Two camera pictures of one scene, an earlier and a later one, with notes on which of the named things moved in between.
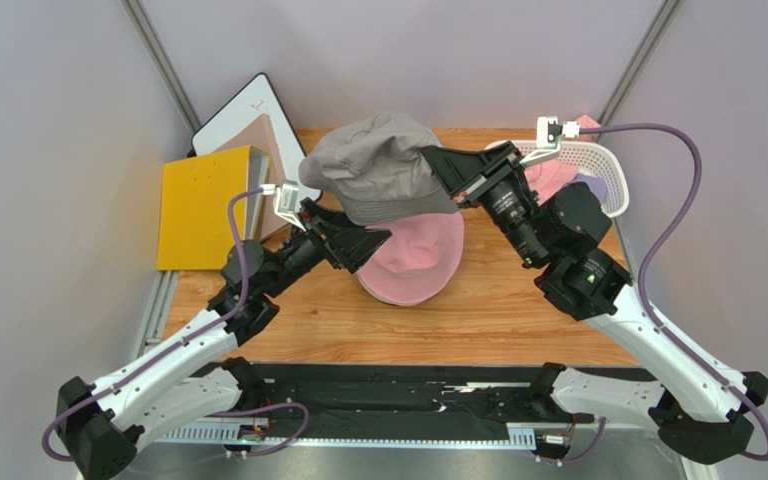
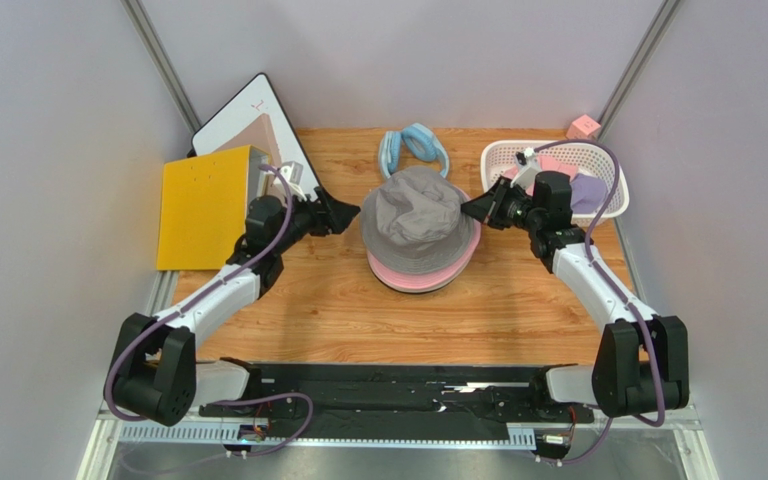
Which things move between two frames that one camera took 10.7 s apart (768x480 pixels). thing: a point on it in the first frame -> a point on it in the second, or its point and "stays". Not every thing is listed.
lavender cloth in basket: x=597 y=185 stays
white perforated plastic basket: x=589 y=159 stays
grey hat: x=374 y=170 -> x=412 y=221
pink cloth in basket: x=547 y=178 stays
